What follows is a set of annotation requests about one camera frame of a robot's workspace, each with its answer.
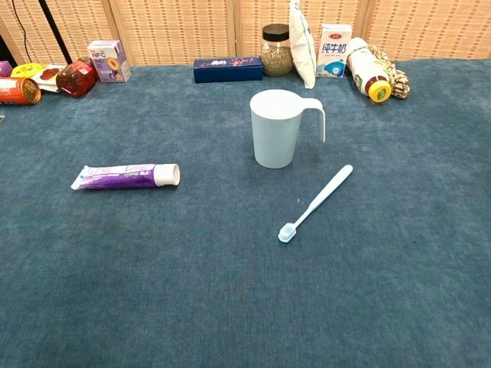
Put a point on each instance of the light blue toothbrush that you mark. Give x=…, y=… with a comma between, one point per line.
x=326, y=191

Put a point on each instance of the white blue milk carton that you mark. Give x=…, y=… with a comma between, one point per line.
x=333, y=50

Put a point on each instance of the navy blue rectangular box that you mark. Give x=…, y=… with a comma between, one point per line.
x=226, y=71

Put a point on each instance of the purple NFC juice carton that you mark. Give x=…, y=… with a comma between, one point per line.
x=109, y=61

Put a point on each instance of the white snack bag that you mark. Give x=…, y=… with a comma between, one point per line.
x=302, y=50

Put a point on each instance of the orange drink can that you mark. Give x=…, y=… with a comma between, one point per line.
x=17, y=91

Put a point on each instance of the dark red juice bottle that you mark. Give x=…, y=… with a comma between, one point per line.
x=76, y=78

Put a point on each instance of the glass jar black lid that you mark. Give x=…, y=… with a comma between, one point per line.
x=277, y=57

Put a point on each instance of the yellow round container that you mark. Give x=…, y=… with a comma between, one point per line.
x=26, y=70

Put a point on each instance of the blue table cloth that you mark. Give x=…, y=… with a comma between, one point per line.
x=192, y=287

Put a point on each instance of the purple white toothpaste tube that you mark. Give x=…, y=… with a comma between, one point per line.
x=115, y=178

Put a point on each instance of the white bottle yellow cap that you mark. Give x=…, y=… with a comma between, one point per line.
x=366, y=71

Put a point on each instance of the small purple box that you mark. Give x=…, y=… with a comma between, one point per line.
x=4, y=69

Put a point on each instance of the black tripod stand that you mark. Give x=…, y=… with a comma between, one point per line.
x=53, y=27

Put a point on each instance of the white packet red fruit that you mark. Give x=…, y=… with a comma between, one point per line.
x=48, y=74

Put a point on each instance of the bamboo folding screen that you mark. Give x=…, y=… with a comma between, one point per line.
x=172, y=30

